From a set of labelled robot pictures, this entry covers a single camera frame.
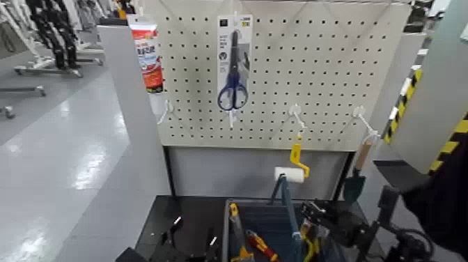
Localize red yellow screwdriver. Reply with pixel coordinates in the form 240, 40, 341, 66
246, 229, 281, 262

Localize grey metal lower panel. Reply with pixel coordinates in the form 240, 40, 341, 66
162, 145, 357, 201

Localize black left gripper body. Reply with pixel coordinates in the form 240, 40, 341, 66
146, 240, 206, 262

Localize white robot on stand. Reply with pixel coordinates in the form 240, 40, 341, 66
0, 0, 54, 71

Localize white pegboard hook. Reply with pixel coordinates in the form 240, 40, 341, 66
157, 99, 175, 126
226, 109, 239, 130
287, 103, 309, 132
351, 105, 382, 139

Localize yellow grey hand tool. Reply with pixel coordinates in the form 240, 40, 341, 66
228, 202, 256, 262

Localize grey metal stand base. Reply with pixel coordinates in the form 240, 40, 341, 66
0, 85, 47, 98

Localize blue handled scissors in package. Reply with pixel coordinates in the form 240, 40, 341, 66
216, 13, 254, 112

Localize blue crate handle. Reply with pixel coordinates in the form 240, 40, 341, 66
268, 173, 304, 262

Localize grey plastic crate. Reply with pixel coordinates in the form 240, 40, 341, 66
221, 199, 354, 262

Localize dark green trowel wooden handle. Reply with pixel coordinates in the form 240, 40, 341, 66
342, 140, 373, 203

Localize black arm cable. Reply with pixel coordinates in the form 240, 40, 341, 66
395, 227, 437, 262

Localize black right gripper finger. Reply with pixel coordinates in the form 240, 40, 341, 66
302, 213, 324, 237
300, 199, 329, 219

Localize black humanoid robot on stand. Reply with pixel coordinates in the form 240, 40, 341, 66
26, 0, 84, 79

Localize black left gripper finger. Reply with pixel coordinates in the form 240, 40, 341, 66
203, 227, 219, 262
159, 217, 182, 249

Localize grey partition panel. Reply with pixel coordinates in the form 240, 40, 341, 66
367, 32, 428, 162
54, 24, 173, 262

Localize white perforated pegboard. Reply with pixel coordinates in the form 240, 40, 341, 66
141, 0, 412, 152

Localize yellow pliers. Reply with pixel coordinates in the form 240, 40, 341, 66
300, 221, 322, 262

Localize red white tube package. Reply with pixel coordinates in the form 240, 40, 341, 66
126, 14, 165, 94

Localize yellow handled mini paint roller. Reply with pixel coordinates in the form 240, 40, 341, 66
274, 136, 311, 184

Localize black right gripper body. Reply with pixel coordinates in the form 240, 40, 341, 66
320, 208, 369, 249

